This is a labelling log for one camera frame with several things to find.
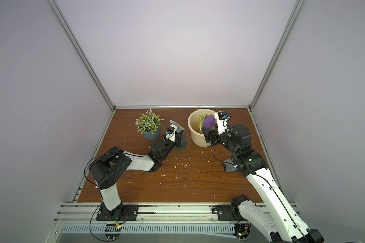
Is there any aluminium left corner post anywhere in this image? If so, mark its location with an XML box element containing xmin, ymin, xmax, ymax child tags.
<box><xmin>46</xmin><ymin>0</ymin><xmax>116</xmax><ymax>111</ymax></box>

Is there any aluminium corner post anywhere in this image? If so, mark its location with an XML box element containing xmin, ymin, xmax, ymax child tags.
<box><xmin>46</xmin><ymin>0</ymin><xmax>116</xmax><ymax>111</ymax></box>
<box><xmin>249</xmin><ymin>0</ymin><xmax>306</xmax><ymax>111</ymax></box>

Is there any artificial green potted plant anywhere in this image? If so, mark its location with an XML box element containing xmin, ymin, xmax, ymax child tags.
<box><xmin>135</xmin><ymin>108</ymin><xmax>164</xmax><ymax>141</ymax></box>

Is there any aluminium front mounting rail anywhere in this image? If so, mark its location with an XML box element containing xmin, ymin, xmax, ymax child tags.
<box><xmin>54</xmin><ymin>202</ymin><xmax>221</xmax><ymax>223</ymax></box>

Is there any blue grey gardening glove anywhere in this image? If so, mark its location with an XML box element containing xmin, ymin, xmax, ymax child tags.
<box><xmin>222</xmin><ymin>159</ymin><xmax>238</xmax><ymax>172</ymax></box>

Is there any aluminium right corner post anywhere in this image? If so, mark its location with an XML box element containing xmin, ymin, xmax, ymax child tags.
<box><xmin>249</xmin><ymin>0</ymin><xmax>306</xmax><ymax>111</ymax></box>

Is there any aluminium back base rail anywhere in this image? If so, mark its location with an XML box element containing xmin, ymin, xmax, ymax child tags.
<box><xmin>115</xmin><ymin>105</ymin><xmax>249</xmax><ymax>110</ymax></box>

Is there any purple trowel pink handle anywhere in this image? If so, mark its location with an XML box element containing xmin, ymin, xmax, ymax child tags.
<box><xmin>202</xmin><ymin>114</ymin><xmax>216</xmax><ymax>130</ymax></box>

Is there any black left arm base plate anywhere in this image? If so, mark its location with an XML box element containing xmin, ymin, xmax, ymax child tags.
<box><xmin>96</xmin><ymin>203</ymin><xmax>139</xmax><ymax>221</ymax></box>

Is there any green rake wooden handle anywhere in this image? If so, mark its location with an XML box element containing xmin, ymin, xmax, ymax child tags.
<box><xmin>197</xmin><ymin>115</ymin><xmax>207</xmax><ymax>131</ymax></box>

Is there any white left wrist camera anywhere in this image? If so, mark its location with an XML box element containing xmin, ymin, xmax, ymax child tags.
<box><xmin>165</xmin><ymin>124</ymin><xmax>177</xmax><ymax>142</ymax></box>

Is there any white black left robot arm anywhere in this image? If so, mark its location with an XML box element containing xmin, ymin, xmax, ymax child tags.
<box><xmin>87</xmin><ymin>131</ymin><xmax>184</xmax><ymax>213</ymax></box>

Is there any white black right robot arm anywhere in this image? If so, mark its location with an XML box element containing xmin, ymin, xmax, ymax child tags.
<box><xmin>202</xmin><ymin>124</ymin><xmax>324</xmax><ymax>243</ymax></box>

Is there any cream plastic bucket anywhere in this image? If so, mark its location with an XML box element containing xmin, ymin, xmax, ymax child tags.
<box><xmin>188</xmin><ymin>109</ymin><xmax>215</xmax><ymax>147</ymax></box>

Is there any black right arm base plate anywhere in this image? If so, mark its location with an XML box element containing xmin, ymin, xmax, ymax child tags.
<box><xmin>211</xmin><ymin>204</ymin><xmax>245</xmax><ymax>221</ymax></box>

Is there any teal spray bottle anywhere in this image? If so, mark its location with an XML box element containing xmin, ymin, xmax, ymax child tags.
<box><xmin>170</xmin><ymin>120</ymin><xmax>187</xmax><ymax>151</ymax></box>

